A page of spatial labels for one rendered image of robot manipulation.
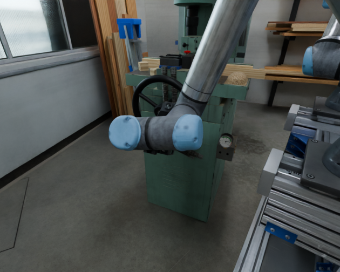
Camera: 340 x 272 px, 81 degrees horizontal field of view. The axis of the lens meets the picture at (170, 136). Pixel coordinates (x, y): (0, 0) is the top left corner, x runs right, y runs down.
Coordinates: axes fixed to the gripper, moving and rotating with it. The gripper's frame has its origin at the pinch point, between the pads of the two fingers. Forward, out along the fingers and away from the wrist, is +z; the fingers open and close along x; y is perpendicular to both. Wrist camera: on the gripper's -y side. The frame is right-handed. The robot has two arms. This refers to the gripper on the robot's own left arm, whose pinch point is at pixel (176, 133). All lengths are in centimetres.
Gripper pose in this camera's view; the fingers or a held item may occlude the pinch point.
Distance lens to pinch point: 74.3
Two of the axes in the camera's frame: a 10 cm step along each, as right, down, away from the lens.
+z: 3.4, 0.5, 9.4
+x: 9.2, 2.0, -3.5
